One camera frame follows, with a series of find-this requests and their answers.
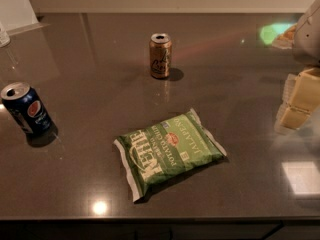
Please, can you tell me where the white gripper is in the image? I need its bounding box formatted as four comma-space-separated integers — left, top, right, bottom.
283, 0, 320, 111

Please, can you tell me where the orange soda can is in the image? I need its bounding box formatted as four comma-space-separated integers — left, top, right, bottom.
149, 33, 172, 79

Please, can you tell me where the blue Pepsi can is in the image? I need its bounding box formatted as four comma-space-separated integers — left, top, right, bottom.
1, 82, 52, 136

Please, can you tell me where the green jalapeno chip bag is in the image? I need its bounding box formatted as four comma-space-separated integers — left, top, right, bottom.
114, 108, 227, 202

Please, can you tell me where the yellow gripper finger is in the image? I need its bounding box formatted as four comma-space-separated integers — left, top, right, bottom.
274, 104, 310, 133

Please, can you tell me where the white board at corner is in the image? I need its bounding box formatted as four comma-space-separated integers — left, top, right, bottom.
0, 0, 47, 36

